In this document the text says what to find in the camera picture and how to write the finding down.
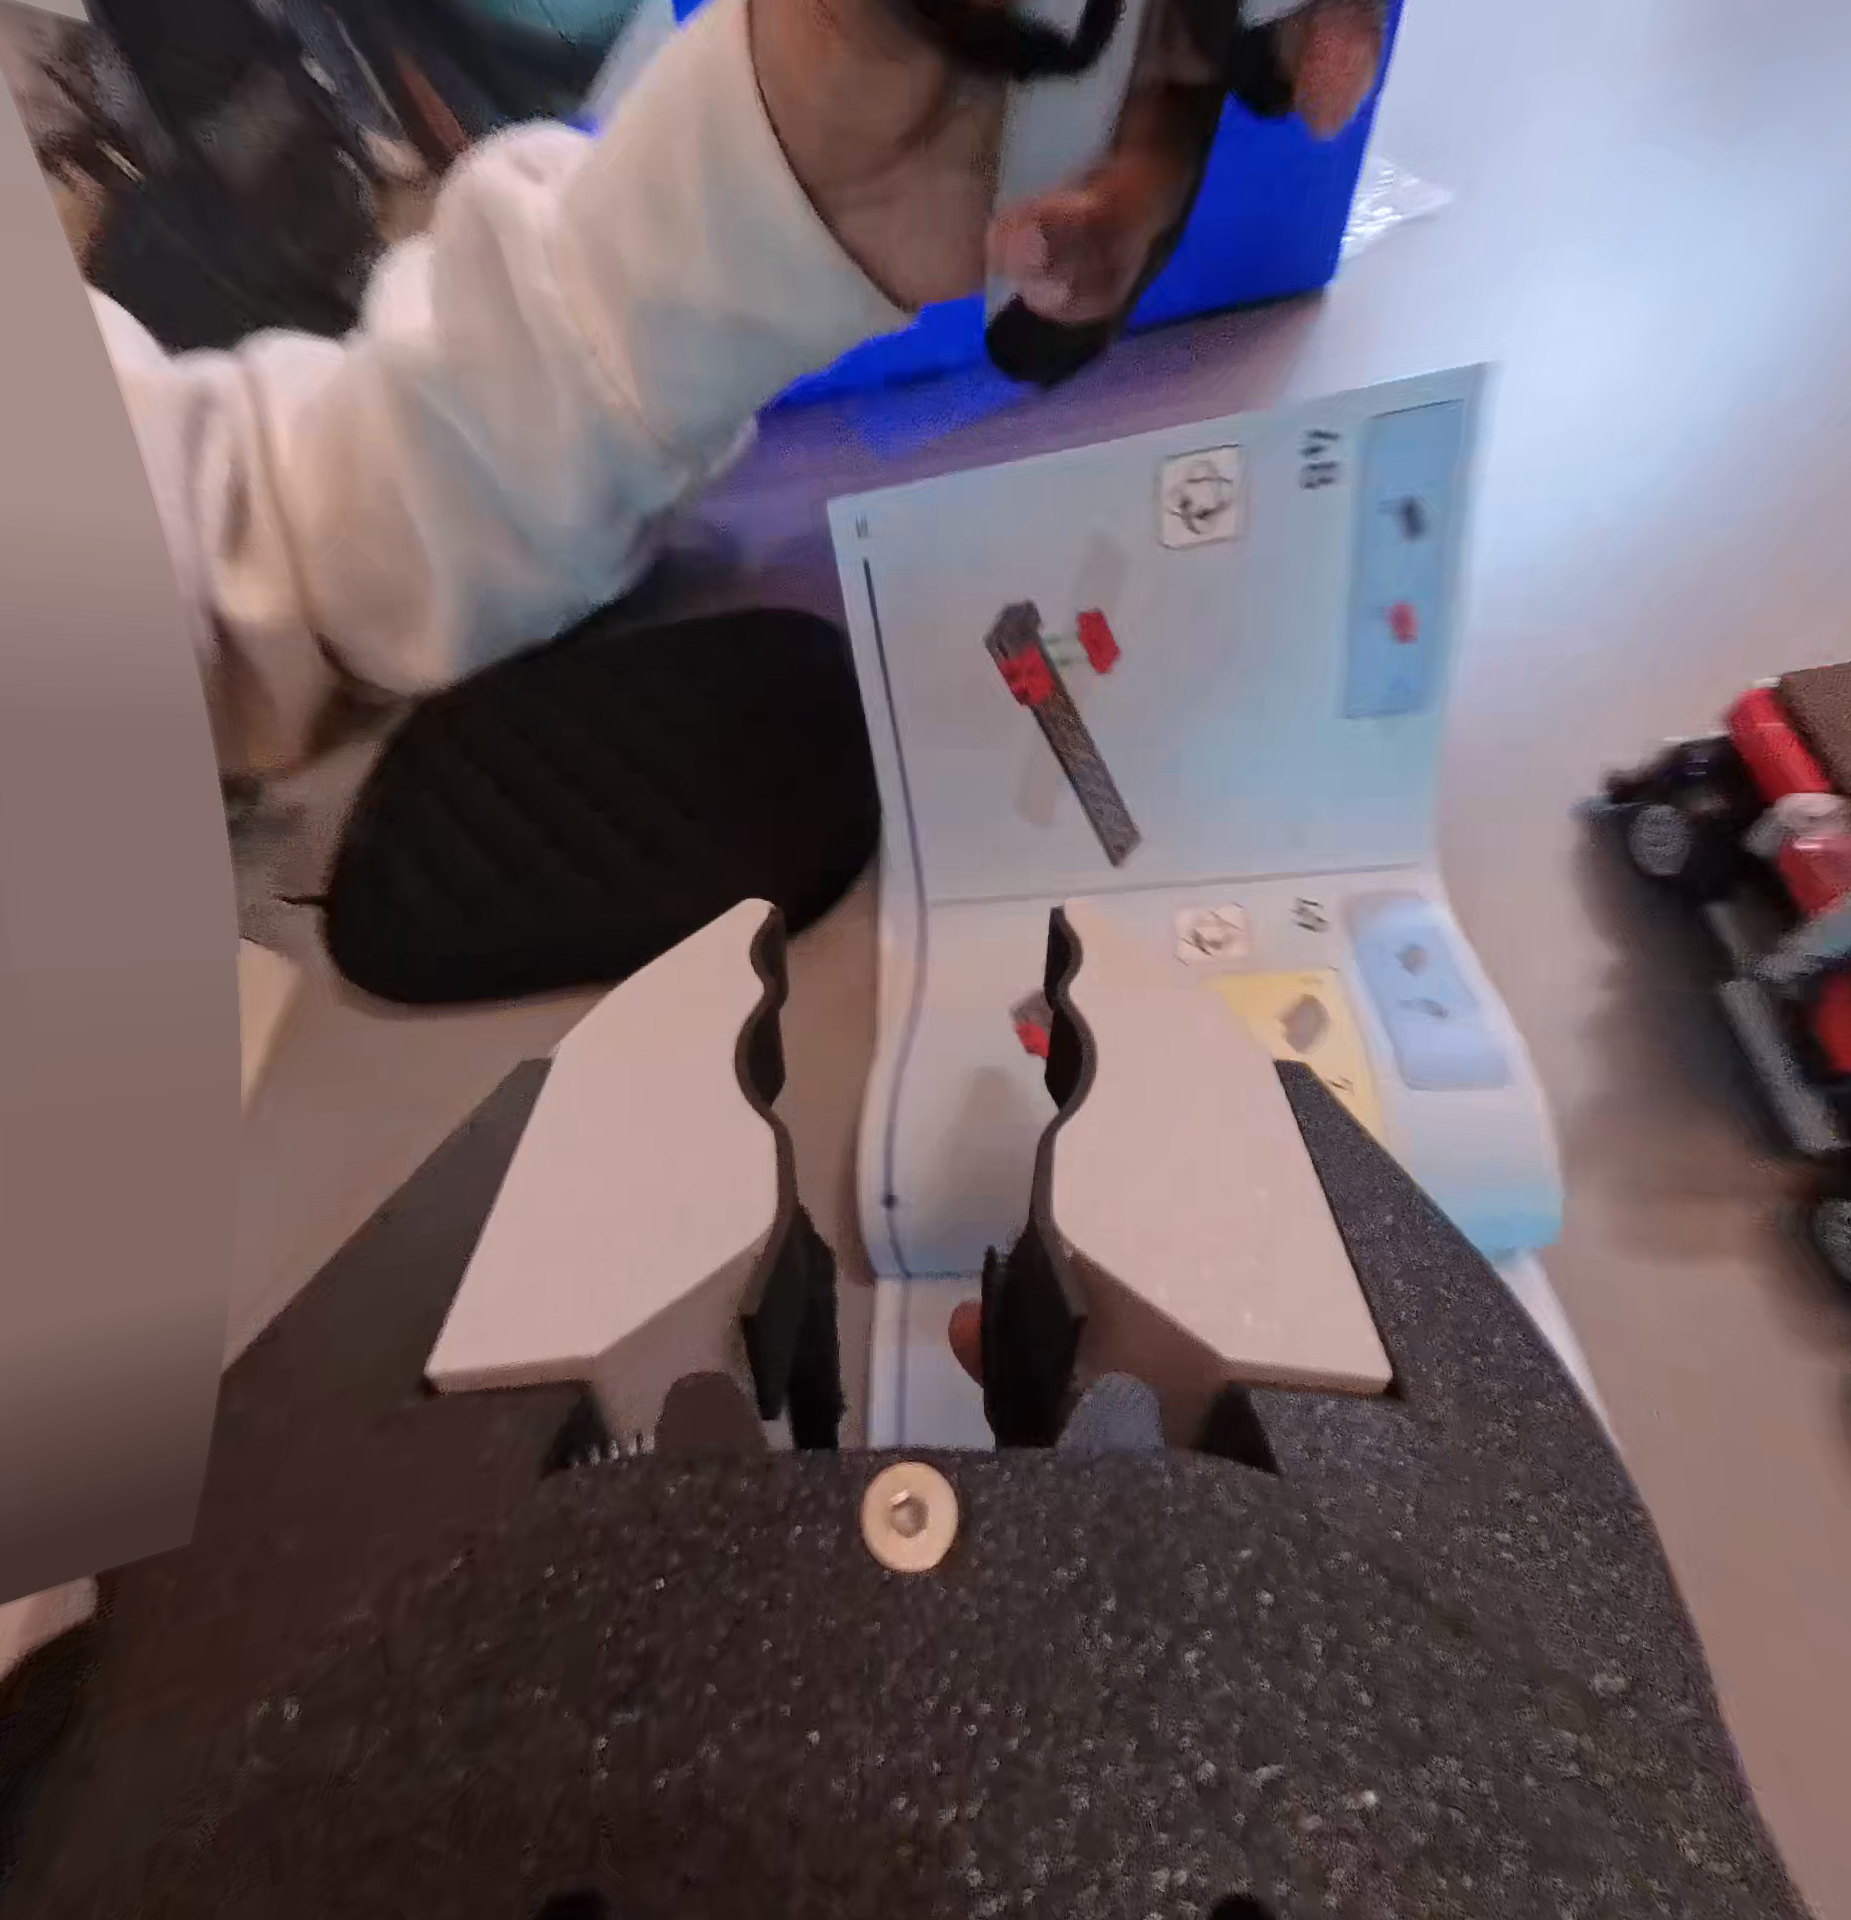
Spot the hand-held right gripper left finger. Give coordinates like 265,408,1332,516
424,895,844,1450

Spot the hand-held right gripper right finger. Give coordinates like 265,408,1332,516
980,899,1395,1450

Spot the large blue plastic bin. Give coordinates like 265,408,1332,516
686,0,1406,413

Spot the person's left forearm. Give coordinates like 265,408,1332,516
91,0,924,768

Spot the open lego instruction booklet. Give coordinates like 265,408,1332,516
829,359,1565,1450

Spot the black red lego truck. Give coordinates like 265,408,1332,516
1580,655,1851,1304

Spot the person's left hand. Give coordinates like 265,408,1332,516
753,0,1175,324

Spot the clear plastic bag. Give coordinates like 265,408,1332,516
1340,150,1459,271

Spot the black quilted wrist pad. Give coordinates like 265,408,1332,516
324,607,884,1008

